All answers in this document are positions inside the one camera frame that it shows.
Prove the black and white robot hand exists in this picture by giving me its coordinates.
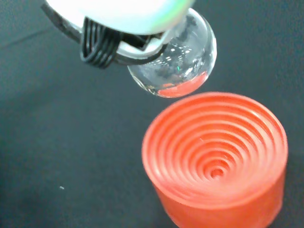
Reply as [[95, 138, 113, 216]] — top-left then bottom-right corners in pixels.
[[40, 0, 196, 70]]

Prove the black bench cloth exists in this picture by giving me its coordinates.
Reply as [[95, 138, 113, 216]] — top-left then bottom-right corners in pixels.
[[0, 0, 304, 228]]

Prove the orange ribbed heater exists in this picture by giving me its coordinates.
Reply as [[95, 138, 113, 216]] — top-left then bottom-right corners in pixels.
[[142, 92, 289, 228]]

